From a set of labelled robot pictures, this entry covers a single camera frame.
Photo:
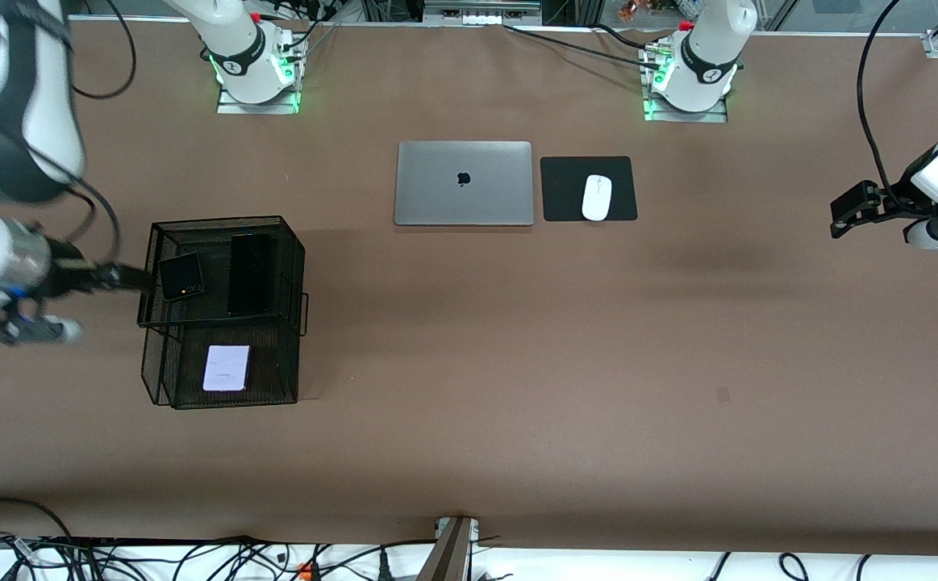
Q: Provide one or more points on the grey aluminium post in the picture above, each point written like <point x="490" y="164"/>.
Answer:
<point x="448" y="557"/>

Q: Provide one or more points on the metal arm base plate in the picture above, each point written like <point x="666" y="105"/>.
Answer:
<point x="714" y="117"/>
<point x="235" y="107"/>

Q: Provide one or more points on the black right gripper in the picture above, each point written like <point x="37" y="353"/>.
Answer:
<point x="72" y="271"/>

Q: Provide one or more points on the black mouse pad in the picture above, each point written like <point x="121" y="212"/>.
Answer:
<point x="565" y="190"/>

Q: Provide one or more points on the white computer mouse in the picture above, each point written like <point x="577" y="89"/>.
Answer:
<point x="597" y="198"/>

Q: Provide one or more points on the tall black smartphone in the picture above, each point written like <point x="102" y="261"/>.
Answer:
<point x="252" y="274"/>

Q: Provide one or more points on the white power strip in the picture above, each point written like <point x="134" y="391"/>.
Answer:
<point x="482" y="19"/>

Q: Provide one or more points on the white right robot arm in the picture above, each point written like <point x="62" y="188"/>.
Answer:
<point x="243" y="56"/>

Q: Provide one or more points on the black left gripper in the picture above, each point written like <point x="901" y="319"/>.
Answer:
<point x="898" y="199"/>

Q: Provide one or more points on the silver closed laptop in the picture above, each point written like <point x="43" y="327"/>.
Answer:
<point x="464" y="194"/>

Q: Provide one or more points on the lavender flip phone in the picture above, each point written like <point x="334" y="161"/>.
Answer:
<point x="227" y="368"/>

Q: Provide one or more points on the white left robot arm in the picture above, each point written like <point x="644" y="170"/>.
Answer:
<point x="706" y="64"/>

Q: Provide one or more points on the small black flip phone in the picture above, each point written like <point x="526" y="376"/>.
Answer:
<point x="181" y="276"/>

